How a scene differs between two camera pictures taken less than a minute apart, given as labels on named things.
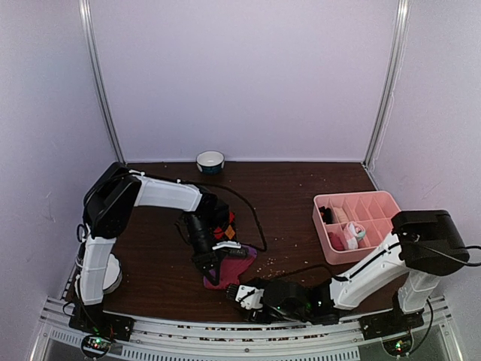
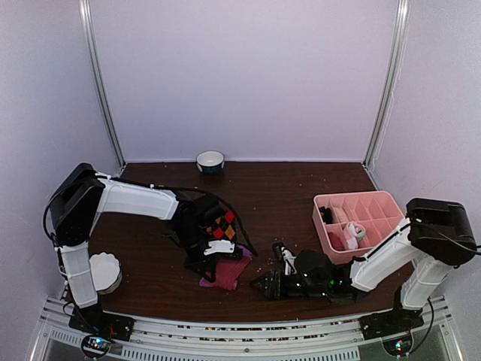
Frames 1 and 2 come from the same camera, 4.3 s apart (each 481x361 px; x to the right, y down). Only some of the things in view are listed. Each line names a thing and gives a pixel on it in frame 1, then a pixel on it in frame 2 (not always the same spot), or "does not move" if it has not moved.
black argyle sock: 227,230 does not move
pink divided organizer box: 352,226 does not move
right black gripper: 258,317 -> 271,290
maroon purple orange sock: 231,268 does not move
